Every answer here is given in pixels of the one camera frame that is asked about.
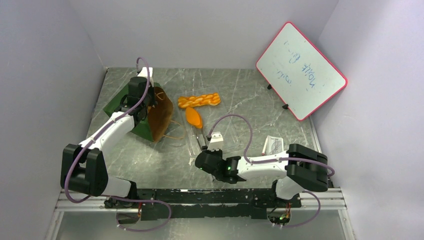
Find long metal tweezers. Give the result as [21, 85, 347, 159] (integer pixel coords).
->
[193, 127, 208, 151]

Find green paper bag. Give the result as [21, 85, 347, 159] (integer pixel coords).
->
[103, 82, 174, 143]

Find braided fake bread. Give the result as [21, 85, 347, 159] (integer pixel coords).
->
[177, 92, 221, 109]

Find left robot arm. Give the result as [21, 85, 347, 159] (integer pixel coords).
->
[60, 76, 157, 208]

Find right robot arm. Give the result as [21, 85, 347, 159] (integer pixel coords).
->
[194, 143, 334, 207]

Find white marker pen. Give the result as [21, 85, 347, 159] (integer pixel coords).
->
[261, 137, 269, 156]

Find white printed card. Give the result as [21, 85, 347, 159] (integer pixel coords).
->
[264, 135, 284, 156]

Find red framed whiteboard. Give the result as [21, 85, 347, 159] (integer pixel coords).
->
[255, 21, 348, 121]

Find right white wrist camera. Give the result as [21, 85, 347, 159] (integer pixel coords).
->
[207, 131, 224, 152]

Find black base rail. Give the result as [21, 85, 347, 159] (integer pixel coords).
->
[104, 188, 301, 221]

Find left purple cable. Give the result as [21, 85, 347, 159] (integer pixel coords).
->
[63, 56, 172, 233]

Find aluminium frame rail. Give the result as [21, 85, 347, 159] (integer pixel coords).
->
[45, 188, 356, 240]

